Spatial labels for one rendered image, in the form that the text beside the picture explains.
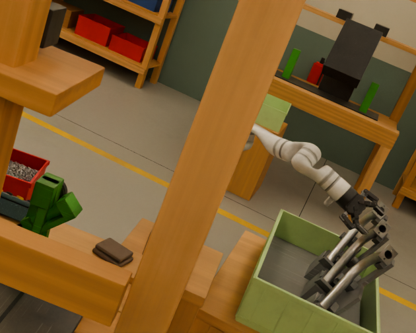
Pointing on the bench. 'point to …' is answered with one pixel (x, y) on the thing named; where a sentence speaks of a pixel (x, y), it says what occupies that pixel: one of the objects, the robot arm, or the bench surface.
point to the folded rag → (113, 252)
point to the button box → (12, 207)
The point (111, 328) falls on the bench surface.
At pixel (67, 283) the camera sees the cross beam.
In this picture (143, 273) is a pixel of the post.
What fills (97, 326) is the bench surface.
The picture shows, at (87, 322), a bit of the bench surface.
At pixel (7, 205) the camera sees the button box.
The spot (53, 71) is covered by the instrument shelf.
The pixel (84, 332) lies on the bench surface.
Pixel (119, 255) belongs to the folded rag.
